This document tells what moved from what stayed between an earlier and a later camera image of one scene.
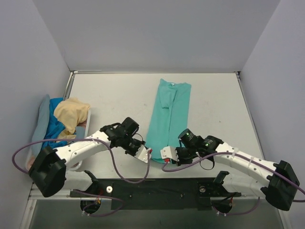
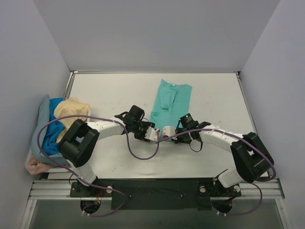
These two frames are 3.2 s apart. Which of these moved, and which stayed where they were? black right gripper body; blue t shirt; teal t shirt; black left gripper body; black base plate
Moved: teal t shirt; black left gripper body; black right gripper body
Stayed: blue t shirt; black base plate
